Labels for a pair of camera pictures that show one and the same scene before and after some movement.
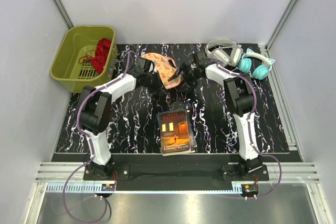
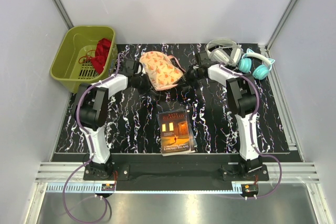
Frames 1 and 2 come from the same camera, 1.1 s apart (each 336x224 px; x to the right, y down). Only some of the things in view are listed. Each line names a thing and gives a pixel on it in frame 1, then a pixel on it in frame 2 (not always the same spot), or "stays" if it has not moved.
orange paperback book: [176, 132] stays
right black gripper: [188, 84] -> [188, 72]
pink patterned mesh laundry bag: [166, 67] stays
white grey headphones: [224, 52] stays
